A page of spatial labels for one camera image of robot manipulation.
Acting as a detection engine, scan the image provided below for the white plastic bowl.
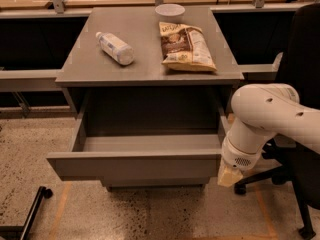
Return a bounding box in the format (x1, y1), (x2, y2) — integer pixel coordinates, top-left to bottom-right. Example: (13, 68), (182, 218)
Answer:
(155, 4), (185, 24)

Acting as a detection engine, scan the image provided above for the black office chair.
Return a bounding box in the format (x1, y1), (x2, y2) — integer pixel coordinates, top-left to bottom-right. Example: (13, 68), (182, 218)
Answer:
(234, 3), (320, 240)

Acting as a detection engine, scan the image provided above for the clear plastic bottle lying down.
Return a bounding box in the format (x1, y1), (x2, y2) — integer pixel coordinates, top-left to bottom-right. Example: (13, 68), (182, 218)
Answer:
(96, 32), (134, 66)

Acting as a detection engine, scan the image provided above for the grey cabinet with flat top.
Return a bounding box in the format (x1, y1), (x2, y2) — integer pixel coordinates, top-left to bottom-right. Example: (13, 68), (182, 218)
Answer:
(56, 7), (242, 136)

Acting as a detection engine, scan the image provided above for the black metal floor stand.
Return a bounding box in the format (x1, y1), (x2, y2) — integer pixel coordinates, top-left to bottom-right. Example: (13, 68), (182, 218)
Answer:
(0, 186), (53, 240)

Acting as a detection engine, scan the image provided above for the grey top drawer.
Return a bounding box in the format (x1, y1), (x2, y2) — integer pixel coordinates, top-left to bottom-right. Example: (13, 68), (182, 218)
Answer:
(47, 93), (228, 189)

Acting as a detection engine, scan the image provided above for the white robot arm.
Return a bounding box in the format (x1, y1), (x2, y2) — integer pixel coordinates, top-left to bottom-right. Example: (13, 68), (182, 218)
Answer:
(218, 84), (320, 187)

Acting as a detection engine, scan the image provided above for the brown and cream snack bag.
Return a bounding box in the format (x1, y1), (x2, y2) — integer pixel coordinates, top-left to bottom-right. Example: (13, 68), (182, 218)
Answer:
(159, 22), (216, 72)

